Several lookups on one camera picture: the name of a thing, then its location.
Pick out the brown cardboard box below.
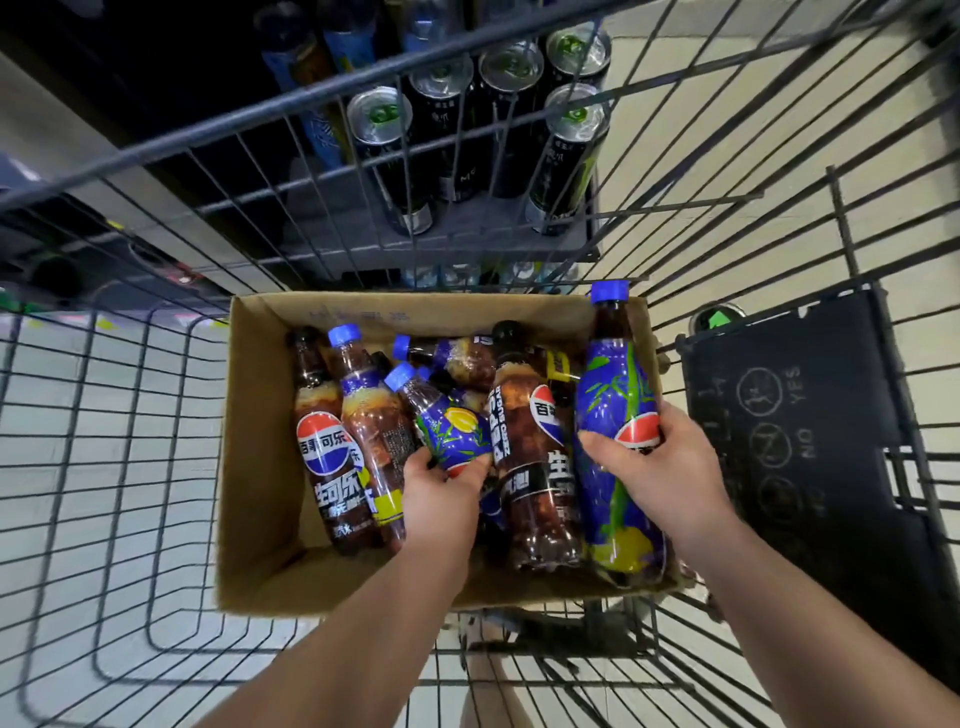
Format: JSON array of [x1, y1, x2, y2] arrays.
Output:
[[215, 290, 680, 618]]

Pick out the black cap Pepsi bottle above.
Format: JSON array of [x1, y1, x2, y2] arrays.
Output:
[[287, 326, 384, 558], [487, 320, 585, 571]]

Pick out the cluster of energy drink cans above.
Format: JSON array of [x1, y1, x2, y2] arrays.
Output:
[[254, 0, 613, 294]]

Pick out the grey wire shopping cart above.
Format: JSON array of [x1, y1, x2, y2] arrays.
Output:
[[0, 0, 960, 728]]

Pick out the person's right forearm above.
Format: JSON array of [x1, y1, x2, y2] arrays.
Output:
[[674, 509, 960, 728]]

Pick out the person's left hand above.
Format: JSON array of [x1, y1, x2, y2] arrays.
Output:
[[401, 446, 494, 571]]

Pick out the black cart seat panel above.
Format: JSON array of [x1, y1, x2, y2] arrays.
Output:
[[678, 288, 960, 691]]

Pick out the green arrow floor sticker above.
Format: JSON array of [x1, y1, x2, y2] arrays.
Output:
[[688, 302, 748, 335]]

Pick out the person's left forearm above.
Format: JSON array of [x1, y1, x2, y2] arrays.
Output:
[[194, 539, 481, 728]]

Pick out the person's right hand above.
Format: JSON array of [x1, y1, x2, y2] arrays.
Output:
[[577, 401, 740, 560]]

